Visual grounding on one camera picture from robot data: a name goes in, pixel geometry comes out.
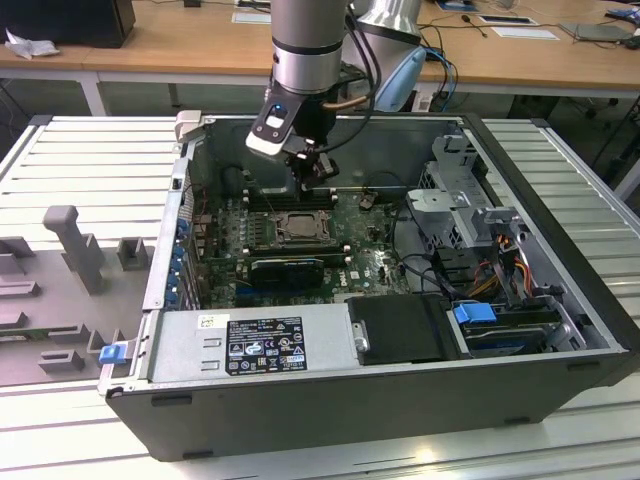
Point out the metal drive cage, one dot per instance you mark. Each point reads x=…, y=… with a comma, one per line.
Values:
x=450, y=210

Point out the black box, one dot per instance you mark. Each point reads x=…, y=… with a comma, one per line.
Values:
x=65, y=20

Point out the thin metal locking lever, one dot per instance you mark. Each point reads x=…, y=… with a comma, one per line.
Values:
x=274, y=210

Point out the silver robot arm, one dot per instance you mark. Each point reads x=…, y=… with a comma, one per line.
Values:
x=305, y=50

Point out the wooden desk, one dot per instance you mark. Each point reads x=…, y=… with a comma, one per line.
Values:
x=200, y=40

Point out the black plastic shroud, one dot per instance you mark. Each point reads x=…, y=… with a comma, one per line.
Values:
x=400, y=330

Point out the silver power supply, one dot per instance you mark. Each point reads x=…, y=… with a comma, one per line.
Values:
x=185, y=350

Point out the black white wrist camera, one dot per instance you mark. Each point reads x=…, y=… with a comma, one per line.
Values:
x=272, y=125

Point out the black RAM slot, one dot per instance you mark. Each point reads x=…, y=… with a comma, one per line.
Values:
x=260, y=207
x=270, y=197
x=270, y=192
x=300, y=247
x=260, y=202
x=335, y=254

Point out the black graphics card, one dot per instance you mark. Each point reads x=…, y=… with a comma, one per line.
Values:
x=285, y=275

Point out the grey case latch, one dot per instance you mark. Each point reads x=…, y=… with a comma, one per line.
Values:
x=189, y=125

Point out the grey parts rack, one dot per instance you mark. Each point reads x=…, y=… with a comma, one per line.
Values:
x=75, y=300

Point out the blue plastic latch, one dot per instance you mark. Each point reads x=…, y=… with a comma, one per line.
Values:
x=111, y=355

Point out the green motherboard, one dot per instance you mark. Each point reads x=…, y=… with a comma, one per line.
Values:
x=360, y=240

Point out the crumpled white paper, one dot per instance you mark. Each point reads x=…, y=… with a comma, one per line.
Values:
x=30, y=46

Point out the hard disk in blue carrier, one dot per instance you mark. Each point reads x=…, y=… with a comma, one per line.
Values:
x=475, y=315

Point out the CPU socket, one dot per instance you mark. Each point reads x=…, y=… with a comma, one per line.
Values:
x=305, y=239

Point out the black silver PC case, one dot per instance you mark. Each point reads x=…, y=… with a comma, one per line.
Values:
x=350, y=415

